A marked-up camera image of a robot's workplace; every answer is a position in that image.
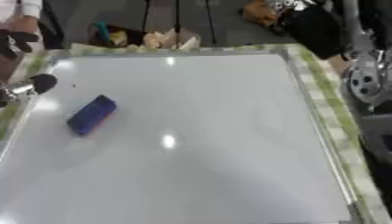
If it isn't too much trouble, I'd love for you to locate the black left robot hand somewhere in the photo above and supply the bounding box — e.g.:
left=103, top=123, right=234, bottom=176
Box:
left=0, top=73, right=60, bottom=109

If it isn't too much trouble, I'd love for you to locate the black tripod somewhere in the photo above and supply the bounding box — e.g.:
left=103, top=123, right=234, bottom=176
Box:
left=139, top=0, right=218, bottom=46

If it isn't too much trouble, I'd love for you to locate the open cardboard box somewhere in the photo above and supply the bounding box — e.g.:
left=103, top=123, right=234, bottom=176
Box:
left=87, top=21, right=204, bottom=50

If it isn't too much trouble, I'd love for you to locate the orange soft toy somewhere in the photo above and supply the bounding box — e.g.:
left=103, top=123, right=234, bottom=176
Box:
left=239, top=0, right=284, bottom=29

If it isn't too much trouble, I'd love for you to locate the large whiteboard with silver frame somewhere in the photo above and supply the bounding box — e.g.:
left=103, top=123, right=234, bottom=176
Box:
left=0, top=47, right=365, bottom=224

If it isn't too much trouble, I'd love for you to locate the person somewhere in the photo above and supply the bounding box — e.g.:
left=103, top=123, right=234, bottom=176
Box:
left=0, top=0, right=45, bottom=54

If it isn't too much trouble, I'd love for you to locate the blue whiteboard eraser brush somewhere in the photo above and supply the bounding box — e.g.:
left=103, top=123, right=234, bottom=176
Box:
left=66, top=94, right=120, bottom=137

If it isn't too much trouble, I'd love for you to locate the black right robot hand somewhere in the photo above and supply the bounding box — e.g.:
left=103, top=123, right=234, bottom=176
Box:
left=282, top=3, right=354, bottom=60

